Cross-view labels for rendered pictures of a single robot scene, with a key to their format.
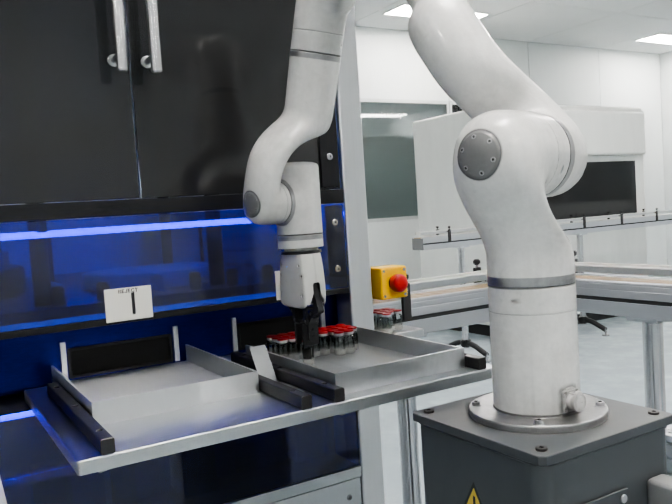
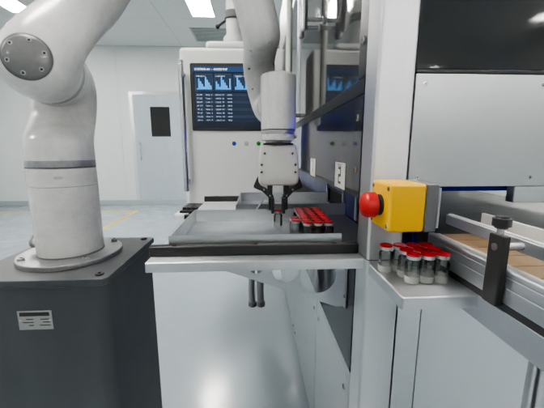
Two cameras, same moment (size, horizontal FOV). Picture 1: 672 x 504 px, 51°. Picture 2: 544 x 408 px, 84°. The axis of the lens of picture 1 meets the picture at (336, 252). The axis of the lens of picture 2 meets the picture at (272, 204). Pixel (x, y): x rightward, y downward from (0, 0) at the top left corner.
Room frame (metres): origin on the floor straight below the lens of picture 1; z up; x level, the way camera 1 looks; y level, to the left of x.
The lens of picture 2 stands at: (1.65, -0.62, 1.08)
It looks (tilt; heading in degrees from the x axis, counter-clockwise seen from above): 10 degrees down; 118
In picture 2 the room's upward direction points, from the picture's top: straight up
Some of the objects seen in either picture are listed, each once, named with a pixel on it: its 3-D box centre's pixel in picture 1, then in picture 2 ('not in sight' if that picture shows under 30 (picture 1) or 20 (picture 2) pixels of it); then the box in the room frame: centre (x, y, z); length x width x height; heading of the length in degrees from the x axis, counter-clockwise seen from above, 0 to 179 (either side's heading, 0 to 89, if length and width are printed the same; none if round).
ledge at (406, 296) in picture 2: (384, 332); (425, 282); (1.66, -0.10, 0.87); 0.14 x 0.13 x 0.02; 31
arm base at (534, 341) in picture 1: (534, 348); (67, 211); (0.99, -0.27, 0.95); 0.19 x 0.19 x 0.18
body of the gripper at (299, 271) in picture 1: (302, 275); (278, 162); (1.31, 0.06, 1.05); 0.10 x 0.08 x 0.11; 31
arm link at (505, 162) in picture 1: (515, 199); (60, 107); (0.97, -0.25, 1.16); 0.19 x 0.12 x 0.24; 137
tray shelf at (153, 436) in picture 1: (256, 383); (269, 221); (1.24, 0.15, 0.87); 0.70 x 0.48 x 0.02; 121
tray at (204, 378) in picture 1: (148, 378); (286, 201); (1.21, 0.34, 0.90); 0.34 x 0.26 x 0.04; 31
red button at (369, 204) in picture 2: (397, 283); (372, 204); (1.58, -0.13, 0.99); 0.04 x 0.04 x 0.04; 31
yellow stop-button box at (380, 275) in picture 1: (385, 281); (401, 204); (1.62, -0.11, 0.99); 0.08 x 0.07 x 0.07; 31
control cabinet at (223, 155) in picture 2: not in sight; (235, 127); (0.74, 0.72, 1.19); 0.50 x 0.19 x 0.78; 29
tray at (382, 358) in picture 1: (348, 355); (256, 227); (1.29, -0.01, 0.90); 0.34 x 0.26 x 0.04; 31
